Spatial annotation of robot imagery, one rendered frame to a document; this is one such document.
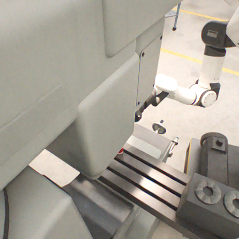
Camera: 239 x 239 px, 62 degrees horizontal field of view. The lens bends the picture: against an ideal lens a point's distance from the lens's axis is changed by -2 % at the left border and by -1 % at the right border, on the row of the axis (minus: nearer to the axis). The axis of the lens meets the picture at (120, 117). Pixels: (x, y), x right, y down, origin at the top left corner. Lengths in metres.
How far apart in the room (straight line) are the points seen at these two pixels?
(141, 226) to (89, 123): 1.38
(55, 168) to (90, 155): 1.73
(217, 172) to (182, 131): 0.99
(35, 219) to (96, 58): 0.23
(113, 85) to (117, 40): 0.08
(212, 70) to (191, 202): 0.56
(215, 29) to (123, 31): 0.67
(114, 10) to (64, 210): 0.27
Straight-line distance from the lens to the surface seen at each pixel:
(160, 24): 0.52
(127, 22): 0.33
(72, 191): 1.02
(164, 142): 1.36
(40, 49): 0.22
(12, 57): 0.21
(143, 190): 1.00
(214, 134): 1.66
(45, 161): 2.19
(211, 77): 1.00
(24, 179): 0.34
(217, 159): 1.55
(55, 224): 0.31
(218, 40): 0.94
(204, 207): 0.80
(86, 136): 0.35
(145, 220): 1.67
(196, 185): 0.81
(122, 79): 0.36
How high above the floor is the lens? 1.80
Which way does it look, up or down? 49 degrees down
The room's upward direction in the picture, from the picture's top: straight up
